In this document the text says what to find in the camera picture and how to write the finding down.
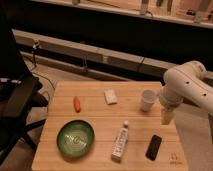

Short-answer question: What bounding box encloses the black cable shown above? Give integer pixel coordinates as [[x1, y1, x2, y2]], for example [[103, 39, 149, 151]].
[[31, 41, 56, 101]]

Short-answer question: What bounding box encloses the black office chair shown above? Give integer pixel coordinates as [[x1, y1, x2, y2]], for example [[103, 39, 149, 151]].
[[0, 5, 48, 166]]

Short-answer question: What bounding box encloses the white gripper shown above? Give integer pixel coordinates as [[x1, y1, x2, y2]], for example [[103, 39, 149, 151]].
[[159, 87, 183, 125]]

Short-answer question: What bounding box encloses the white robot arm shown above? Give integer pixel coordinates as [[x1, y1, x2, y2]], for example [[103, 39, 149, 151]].
[[159, 61, 213, 125]]

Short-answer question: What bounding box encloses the green ceramic bowl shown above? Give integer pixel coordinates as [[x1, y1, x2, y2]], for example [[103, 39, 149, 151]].
[[56, 120, 95, 158]]

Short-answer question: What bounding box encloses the orange carrot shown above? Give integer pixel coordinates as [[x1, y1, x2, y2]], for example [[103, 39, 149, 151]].
[[73, 96, 81, 113]]

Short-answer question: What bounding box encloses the white sponge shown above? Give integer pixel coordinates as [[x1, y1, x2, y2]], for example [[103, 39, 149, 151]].
[[104, 89, 117, 105]]

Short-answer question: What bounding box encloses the white paper cup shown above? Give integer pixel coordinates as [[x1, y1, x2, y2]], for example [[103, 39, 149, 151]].
[[141, 90, 157, 112]]

